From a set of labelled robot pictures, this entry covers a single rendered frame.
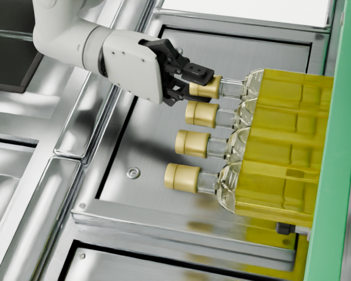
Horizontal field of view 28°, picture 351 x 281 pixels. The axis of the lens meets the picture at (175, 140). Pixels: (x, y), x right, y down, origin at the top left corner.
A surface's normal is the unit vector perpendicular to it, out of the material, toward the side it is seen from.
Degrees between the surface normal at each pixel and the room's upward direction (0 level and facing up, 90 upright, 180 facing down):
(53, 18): 91
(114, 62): 73
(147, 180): 90
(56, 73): 90
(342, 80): 90
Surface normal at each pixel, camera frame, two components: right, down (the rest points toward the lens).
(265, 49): -0.06, -0.64
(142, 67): -0.49, 0.67
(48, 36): -0.42, 0.50
